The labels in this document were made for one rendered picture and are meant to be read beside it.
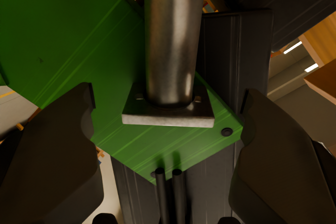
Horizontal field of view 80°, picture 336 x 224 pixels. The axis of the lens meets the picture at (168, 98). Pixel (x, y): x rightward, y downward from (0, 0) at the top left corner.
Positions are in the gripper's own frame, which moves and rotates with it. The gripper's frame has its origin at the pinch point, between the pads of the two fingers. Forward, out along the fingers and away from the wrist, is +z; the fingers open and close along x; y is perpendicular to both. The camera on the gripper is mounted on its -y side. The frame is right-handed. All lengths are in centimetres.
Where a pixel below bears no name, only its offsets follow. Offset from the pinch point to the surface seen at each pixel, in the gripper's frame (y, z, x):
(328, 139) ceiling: 278, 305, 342
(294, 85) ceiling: 289, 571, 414
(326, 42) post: 15, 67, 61
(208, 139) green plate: 6.7, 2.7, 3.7
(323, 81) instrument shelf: 18, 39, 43
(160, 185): 11.7, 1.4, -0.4
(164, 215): 15.5, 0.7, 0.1
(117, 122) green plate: 5.2, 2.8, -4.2
